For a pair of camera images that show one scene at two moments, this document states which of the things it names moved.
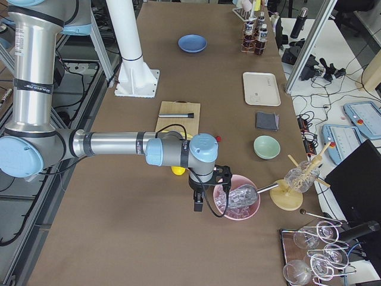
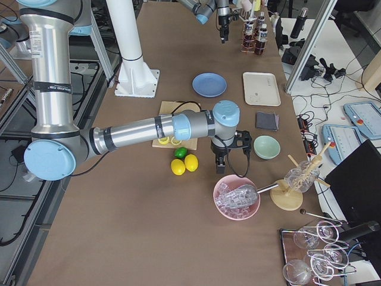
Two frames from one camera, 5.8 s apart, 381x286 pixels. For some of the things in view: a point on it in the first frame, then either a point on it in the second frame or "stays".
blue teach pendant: [366, 117] stays
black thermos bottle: [298, 26] stays
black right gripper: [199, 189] -> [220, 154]
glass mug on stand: [302, 177] stays
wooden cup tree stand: [282, 198] stays
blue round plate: [192, 43] -> [209, 84]
